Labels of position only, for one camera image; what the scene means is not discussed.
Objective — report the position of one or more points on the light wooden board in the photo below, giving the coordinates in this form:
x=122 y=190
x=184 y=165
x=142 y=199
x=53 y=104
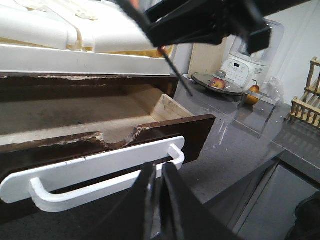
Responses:
x=206 y=58

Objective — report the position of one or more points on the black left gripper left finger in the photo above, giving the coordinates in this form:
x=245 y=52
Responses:
x=132 y=218

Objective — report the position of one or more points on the white plastic drawer handle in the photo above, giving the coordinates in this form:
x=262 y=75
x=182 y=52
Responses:
x=39 y=183

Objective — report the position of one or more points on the glass pot lid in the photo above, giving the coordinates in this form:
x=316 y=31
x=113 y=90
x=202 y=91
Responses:
x=231 y=88

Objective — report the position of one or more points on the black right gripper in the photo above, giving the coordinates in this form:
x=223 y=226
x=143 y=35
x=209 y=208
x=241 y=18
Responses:
x=175 y=22

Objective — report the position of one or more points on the white electric cooker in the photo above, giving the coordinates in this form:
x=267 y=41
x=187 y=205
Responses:
x=244 y=69

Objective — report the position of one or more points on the dark wooden drawer cabinet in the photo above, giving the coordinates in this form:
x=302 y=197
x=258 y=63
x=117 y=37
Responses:
x=29 y=86

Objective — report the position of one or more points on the wooden dish rack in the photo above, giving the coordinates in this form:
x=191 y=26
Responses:
x=307 y=108

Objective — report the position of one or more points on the grey lower cabinet door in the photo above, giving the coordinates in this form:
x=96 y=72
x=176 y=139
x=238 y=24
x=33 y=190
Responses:
x=267 y=212

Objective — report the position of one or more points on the dark wooden drawer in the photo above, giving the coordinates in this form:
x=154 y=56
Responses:
x=38 y=133

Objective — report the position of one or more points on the clear acrylic stand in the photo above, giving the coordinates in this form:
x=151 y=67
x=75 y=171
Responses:
x=240 y=129

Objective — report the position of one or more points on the red yellow apple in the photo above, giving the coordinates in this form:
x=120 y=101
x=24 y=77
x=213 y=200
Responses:
x=218 y=83

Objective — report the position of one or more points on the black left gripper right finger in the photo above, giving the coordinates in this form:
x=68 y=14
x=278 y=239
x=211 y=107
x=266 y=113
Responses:
x=182 y=215

